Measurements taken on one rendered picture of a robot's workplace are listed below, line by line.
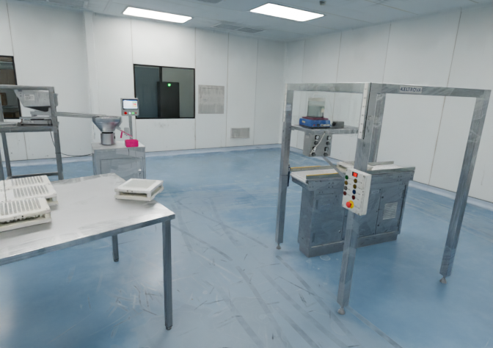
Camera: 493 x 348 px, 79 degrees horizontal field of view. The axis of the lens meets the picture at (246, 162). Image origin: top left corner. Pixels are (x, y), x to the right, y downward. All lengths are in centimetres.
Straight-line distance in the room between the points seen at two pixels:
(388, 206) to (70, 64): 602
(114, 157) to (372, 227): 321
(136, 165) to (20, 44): 356
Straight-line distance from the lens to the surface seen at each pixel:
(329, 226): 309
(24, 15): 708
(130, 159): 430
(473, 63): 580
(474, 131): 289
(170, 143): 737
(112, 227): 177
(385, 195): 345
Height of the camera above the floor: 155
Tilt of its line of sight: 13 degrees down
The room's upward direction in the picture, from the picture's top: 2 degrees clockwise
